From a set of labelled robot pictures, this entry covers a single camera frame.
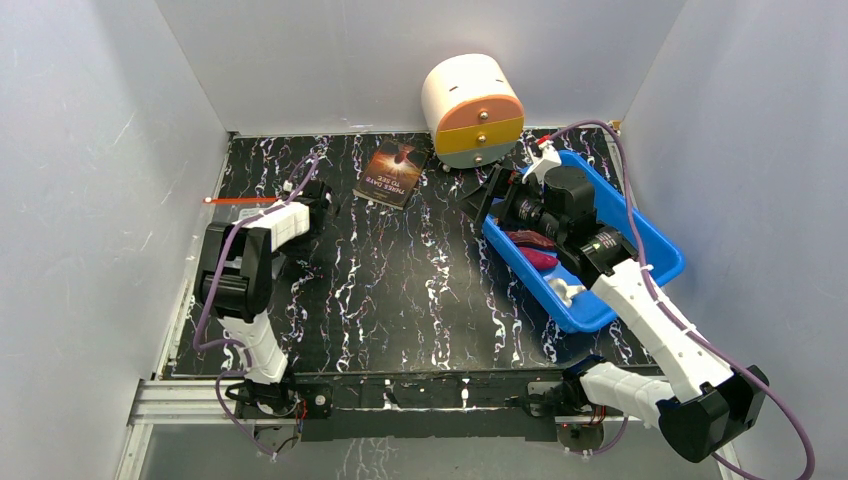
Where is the clear zip bag orange zipper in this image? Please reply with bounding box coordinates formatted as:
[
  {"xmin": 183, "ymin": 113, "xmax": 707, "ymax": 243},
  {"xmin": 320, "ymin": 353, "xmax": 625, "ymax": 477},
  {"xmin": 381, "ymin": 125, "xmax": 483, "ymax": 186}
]
[{"xmin": 202, "ymin": 197, "xmax": 280, "ymax": 205}]

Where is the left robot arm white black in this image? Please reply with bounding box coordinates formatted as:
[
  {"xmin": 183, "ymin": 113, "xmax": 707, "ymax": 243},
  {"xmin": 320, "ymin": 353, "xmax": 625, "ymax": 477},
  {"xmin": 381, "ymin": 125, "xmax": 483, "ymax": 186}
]
[{"xmin": 193, "ymin": 179, "xmax": 334, "ymax": 416}]

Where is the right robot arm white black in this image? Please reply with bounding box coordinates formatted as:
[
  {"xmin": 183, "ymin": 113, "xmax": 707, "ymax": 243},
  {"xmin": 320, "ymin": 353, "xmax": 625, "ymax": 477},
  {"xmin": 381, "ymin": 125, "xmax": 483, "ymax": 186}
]
[{"xmin": 461, "ymin": 166, "xmax": 769, "ymax": 463}]

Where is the dark red sweet potato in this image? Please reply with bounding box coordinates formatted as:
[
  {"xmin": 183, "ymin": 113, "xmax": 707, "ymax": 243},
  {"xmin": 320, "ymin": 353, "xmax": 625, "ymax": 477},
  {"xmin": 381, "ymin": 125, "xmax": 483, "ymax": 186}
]
[{"xmin": 506, "ymin": 230, "xmax": 555, "ymax": 251}]

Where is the magenta purple toy vegetable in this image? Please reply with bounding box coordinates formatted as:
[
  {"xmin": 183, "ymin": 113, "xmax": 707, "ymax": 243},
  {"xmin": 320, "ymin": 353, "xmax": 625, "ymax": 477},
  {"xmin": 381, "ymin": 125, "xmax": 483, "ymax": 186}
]
[{"xmin": 519, "ymin": 247, "xmax": 559, "ymax": 272}]

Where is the dark paperback book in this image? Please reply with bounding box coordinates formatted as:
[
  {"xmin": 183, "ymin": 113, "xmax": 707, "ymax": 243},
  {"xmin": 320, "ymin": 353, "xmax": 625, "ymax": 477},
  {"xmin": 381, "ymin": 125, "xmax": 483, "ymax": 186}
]
[{"xmin": 353, "ymin": 140, "xmax": 428, "ymax": 210}]

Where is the round white drawer cabinet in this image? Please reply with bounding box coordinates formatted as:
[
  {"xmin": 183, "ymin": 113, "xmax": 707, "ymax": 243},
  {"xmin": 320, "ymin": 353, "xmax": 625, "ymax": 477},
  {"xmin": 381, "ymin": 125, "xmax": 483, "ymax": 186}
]
[{"xmin": 421, "ymin": 53, "xmax": 525, "ymax": 171}]

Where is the white toy garlic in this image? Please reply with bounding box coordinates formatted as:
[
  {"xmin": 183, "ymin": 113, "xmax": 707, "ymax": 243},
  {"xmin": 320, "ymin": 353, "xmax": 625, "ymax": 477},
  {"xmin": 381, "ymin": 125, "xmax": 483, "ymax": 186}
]
[{"xmin": 548, "ymin": 278, "xmax": 587, "ymax": 308}]

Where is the blue plastic bin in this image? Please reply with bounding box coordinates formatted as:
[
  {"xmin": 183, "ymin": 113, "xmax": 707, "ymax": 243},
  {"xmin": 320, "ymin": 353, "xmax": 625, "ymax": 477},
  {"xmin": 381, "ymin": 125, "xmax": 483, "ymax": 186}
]
[{"xmin": 476, "ymin": 151, "xmax": 684, "ymax": 333}]

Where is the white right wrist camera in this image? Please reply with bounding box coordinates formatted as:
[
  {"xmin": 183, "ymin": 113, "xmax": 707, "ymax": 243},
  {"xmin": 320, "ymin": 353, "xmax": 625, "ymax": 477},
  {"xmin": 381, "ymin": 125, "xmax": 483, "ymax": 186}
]
[{"xmin": 522, "ymin": 135, "xmax": 562, "ymax": 184}]

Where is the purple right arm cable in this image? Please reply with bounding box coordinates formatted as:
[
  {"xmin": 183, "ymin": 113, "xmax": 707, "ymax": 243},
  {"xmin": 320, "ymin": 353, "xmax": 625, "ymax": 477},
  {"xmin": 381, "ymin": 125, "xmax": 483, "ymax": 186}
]
[{"xmin": 544, "ymin": 119, "xmax": 816, "ymax": 480}]

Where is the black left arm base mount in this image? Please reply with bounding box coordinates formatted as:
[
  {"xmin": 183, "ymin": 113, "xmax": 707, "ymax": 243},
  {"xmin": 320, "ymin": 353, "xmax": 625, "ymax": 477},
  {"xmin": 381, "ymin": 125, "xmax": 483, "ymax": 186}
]
[{"xmin": 224, "ymin": 378, "xmax": 333, "ymax": 433}]

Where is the aluminium front rail frame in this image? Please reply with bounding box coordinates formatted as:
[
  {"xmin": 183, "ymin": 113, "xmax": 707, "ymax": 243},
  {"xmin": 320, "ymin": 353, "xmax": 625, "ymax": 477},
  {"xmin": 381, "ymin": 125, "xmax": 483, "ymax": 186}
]
[{"xmin": 119, "ymin": 378, "xmax": 743, "ymax": 480}]

